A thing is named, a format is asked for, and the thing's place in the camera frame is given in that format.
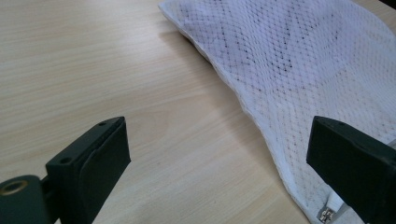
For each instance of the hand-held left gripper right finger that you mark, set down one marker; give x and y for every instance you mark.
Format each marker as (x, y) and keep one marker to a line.
(355, 161)

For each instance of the white mesh laundry bag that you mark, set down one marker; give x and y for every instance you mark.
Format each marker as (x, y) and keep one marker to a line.
(295, 62)

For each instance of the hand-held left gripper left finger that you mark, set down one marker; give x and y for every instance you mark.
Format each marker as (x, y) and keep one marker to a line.
(93, 168)

